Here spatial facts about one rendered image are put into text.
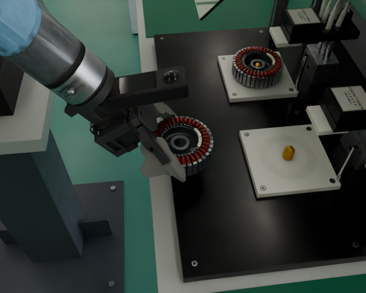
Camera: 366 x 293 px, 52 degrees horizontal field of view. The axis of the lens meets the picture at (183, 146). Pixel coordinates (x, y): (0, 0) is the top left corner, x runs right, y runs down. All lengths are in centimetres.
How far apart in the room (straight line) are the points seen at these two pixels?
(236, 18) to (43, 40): 74
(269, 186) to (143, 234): 89
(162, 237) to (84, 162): 112
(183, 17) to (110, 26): 143
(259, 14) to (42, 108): 65
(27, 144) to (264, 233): 51
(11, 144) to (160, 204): 35
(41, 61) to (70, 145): 135
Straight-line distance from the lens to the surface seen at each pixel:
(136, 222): 153
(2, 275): 155
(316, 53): 91
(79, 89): 50
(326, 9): 85
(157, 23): 110
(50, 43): 48
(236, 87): 84
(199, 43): 99
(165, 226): 66
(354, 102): 66
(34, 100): 92
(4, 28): 47
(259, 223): 65
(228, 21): 112
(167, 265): 63
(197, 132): 64
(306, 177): 71
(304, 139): 77
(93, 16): 264
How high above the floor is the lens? 133
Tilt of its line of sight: 50 degrees down
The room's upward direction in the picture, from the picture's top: straight up
